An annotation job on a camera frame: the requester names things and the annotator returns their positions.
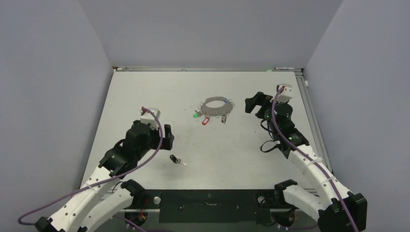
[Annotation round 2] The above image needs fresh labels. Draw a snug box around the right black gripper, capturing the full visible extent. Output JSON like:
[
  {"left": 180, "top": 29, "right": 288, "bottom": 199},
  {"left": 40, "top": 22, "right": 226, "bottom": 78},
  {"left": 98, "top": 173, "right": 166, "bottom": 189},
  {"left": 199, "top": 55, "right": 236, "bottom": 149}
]
[{"left": 246, "top": 92, "right": 279, "bottom": 135}]

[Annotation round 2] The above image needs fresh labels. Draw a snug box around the black headed key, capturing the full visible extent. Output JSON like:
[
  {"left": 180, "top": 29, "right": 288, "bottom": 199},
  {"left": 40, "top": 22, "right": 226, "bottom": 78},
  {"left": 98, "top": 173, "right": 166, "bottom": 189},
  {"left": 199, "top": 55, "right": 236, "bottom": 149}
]
[{"left": 170, "top": 155, "right": 186, "bottom": 166}]

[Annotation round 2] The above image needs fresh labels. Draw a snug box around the large grey keyring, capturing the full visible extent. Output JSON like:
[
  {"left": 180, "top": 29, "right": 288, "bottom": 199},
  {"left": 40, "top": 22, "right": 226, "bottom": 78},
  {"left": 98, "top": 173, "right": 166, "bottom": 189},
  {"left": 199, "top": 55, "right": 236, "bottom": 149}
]
[{"left": 195, "top": 96, "right": 235, "bottom": 124}]

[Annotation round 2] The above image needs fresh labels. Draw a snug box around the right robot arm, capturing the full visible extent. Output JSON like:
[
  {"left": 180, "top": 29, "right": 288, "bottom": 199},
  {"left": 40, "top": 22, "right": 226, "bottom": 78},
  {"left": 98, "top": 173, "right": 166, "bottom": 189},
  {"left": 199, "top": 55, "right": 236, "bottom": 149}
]
[{"left": 245, "top": 92, "right": 367, "bottom": 232}]

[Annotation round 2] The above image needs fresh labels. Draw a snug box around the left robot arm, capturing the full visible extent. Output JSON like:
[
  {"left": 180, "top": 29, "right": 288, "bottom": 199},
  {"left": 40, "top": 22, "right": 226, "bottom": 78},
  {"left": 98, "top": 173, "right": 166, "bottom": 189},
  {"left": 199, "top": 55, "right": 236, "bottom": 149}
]
[{"left": 34, "top": 119, "right": 175, "bottom": 232}]

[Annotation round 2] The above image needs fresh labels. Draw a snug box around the red key tag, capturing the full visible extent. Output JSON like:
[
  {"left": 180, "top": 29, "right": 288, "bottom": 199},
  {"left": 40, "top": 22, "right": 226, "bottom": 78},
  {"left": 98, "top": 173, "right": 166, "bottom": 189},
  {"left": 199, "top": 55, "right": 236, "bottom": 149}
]
[{"left": 202, "top": 117, "right": 210, "bottom": 126}]

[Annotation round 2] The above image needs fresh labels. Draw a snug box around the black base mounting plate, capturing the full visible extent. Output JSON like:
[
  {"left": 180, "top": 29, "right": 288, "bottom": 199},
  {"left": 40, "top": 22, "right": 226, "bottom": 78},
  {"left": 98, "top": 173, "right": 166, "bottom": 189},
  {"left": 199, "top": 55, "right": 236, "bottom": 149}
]
[{"left": 125, "top": 189, "right": 296, "bottom": 226}]

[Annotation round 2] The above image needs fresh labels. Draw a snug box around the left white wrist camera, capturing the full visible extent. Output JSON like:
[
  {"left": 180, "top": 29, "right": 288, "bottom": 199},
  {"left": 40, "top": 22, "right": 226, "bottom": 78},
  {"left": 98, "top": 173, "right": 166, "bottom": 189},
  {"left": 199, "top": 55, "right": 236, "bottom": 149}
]
[{"left": 140, "top": 107, "right": 161, "bottom": 131}]

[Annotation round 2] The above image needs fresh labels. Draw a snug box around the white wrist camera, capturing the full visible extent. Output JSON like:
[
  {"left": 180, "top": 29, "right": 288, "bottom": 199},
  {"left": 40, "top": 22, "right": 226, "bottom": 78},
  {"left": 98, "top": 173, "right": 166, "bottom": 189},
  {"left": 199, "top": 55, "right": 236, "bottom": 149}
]
[
  {"left": 140, "top": 107, "right": 161, "bottom": 131},
  {"left": 277, "top": 84, "right": 293, "bottom": 102}
]

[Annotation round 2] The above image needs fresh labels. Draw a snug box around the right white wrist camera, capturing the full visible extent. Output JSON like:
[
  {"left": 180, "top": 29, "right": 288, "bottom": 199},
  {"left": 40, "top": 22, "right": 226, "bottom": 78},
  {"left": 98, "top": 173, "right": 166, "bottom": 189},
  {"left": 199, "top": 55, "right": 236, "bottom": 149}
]
[{"left": 277, "top": 84, "right": 293, "bottom": 102}]

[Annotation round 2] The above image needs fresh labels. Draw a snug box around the aluminium rail right side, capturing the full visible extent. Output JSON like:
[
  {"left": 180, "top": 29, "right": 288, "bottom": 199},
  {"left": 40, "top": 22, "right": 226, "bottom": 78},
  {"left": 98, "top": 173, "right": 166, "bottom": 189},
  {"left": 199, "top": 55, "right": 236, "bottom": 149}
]
[{"left": 294, "top": 69, "right": 333, "bottom": 173}]

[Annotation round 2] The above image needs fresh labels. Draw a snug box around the aluminium rail back edge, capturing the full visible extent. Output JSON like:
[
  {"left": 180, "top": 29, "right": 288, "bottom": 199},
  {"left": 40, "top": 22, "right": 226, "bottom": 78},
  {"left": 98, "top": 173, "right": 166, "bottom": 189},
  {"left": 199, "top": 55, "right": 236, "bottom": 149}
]
[{"left": 113, "top": 67, "right": 303, "bottom": 73}]

